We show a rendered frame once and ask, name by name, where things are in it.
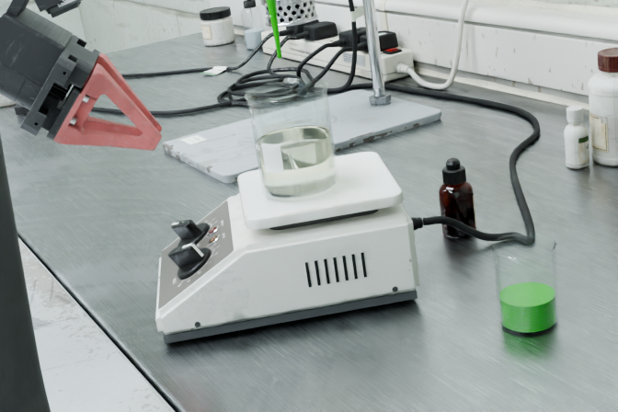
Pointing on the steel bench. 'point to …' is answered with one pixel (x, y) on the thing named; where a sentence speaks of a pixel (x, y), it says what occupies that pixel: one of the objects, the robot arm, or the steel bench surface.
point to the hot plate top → (366, 182)
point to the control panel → (223, 244)
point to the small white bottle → (576, 139)
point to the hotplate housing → (298, 273)
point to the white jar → (217, 26)
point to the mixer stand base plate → (244, 160)
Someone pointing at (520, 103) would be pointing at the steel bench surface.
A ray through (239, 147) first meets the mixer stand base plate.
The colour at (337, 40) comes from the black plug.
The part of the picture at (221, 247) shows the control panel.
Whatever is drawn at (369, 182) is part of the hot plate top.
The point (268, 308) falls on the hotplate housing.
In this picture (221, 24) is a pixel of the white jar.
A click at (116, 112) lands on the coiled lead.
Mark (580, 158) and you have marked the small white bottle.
